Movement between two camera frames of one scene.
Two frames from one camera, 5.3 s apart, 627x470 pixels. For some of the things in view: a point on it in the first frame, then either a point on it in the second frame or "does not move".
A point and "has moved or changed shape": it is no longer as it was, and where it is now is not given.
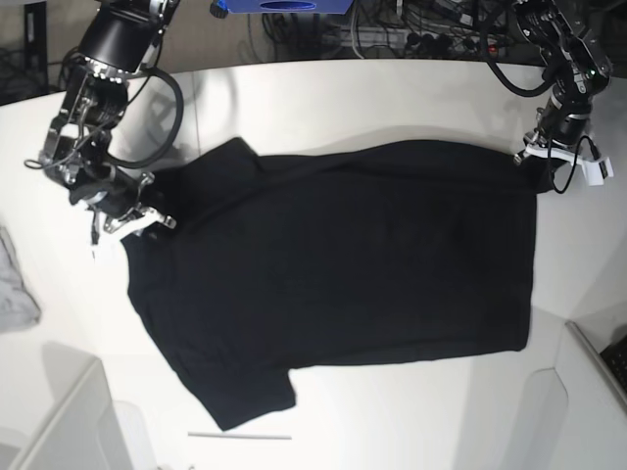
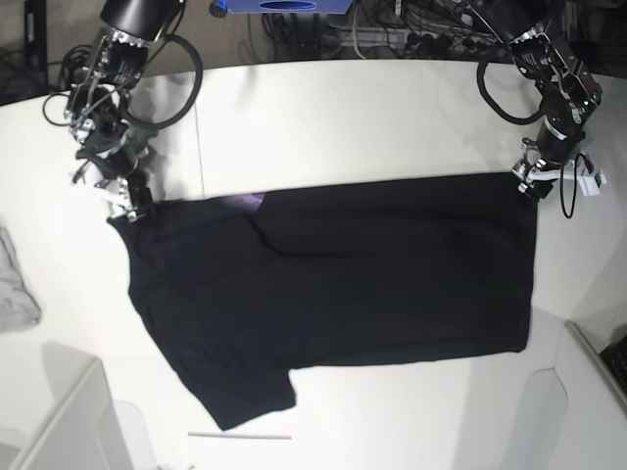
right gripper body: (115, 193) to (116, 151)
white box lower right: (575, 415) does not move
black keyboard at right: (615, 355) does not move
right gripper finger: (138, 220) to (120, 206)
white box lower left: (83, 429) does not move
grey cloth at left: (19, 308) does not move
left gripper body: (559, 120) to (554, 145)
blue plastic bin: (288, 6) does not move
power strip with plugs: (416, 41) does not move
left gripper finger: (517, 159) to (525, 172)
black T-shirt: (366, 251) has moved or changed shape
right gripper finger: (146, 178) to (142, 199)
